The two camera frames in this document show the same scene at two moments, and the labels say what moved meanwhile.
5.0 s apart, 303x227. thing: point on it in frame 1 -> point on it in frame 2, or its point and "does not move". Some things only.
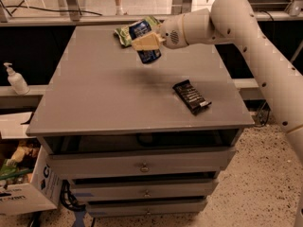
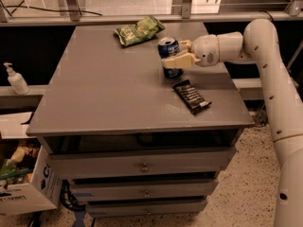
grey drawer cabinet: [140, 138] does not move
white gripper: [171, 32] -> [204, 50]
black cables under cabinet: [68, 199] does not move
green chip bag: [124, 35] does not move
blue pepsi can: [145, 56] -> [169, 47]
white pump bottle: [17, 80] does not move
